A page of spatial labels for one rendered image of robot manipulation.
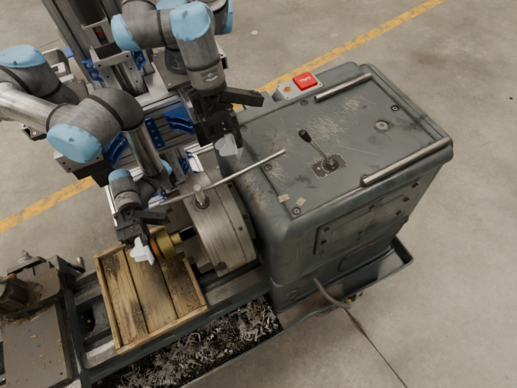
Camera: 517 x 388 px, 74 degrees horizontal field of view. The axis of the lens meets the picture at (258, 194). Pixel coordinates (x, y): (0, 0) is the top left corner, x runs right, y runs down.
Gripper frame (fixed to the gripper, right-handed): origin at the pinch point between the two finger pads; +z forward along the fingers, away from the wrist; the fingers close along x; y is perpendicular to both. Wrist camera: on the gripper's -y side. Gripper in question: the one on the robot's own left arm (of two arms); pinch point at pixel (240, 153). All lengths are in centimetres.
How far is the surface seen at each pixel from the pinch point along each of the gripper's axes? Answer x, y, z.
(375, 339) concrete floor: 4, -41, 141
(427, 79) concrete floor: -132, -197, 95
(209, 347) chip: -1, 34, 78
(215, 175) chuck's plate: -6.1, 7.3, 7.7
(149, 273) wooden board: -15, 40, 41
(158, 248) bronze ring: -3.7, 30.6, 21.1
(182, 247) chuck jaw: -0.9, 24.1, 22.4
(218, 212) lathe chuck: 4.1, 11.3, 11.6
